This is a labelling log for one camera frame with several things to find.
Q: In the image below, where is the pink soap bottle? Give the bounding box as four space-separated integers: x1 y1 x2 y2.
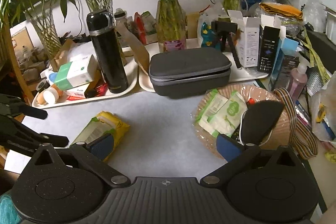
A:
287 59 309 101

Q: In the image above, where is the grey zip case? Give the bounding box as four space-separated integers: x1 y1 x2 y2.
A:
149 48 232 98

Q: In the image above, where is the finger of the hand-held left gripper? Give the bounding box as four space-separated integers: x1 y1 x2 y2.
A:
0 94 48 120
0 115 69 159

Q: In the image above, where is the white tray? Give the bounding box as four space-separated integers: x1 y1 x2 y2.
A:
138 39 268 93
31 47 138 108

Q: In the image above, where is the teal bath pouf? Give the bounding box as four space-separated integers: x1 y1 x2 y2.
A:
0 194 21 224

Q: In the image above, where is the black face mask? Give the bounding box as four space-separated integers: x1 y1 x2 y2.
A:
240 101 285 147

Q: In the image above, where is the orange cloth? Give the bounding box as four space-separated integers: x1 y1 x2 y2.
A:
260 2 303 21

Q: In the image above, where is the tall white box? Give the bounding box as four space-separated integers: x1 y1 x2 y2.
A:
228 9 263 68

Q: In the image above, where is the blue box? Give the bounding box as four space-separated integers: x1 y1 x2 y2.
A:
269 38 300 90

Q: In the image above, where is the black tape roll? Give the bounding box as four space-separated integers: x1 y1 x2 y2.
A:
36 80 51 93

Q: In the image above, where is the yellow measuring tape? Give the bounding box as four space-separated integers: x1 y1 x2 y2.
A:
302 27 332 83

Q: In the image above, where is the white jar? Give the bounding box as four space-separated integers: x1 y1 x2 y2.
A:
43 89 58 104

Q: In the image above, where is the yellow wet wipes pack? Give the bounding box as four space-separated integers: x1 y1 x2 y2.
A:
70 111 131 161

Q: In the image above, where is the crumpled brown paper bag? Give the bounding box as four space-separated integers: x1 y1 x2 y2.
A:
54 39 77 69

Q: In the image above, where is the dark grey box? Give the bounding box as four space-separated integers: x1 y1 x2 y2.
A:
306 30 336 67

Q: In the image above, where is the striped woven strap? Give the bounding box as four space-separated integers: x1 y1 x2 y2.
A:
273 88 319 160

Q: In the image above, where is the small black tripod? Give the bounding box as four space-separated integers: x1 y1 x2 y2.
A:
211 21 242 69

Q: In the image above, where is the teal patterned pouch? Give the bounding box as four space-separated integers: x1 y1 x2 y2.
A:
201 22 218 50

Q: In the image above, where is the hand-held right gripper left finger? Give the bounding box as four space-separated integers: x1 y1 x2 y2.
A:
31 133 132 185

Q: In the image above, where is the kraft paper bag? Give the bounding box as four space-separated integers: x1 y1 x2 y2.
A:
115 17 150 75

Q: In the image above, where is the white flat box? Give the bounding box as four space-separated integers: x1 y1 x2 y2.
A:
64 84 91 99

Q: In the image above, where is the tall black box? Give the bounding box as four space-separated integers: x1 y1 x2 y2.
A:
257 26 281 72

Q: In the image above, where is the white blue spray bottle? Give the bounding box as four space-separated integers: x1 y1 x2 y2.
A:
46 70 61 85

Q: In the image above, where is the red packet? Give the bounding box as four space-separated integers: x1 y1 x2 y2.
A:
91 82 109 96

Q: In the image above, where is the green white wipe packet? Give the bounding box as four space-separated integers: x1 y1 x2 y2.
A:
196 89 229 126
207 91 248 136

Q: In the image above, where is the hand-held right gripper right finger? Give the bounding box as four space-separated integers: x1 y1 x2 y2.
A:
200 134 301 186

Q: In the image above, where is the green white tissue pack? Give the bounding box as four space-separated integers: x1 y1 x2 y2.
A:
54 54 98 90

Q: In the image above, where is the woven straw basket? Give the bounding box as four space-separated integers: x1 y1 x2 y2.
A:
192 84 298 159

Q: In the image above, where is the black thermos bottle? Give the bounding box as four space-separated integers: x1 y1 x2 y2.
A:
87 10 129 94

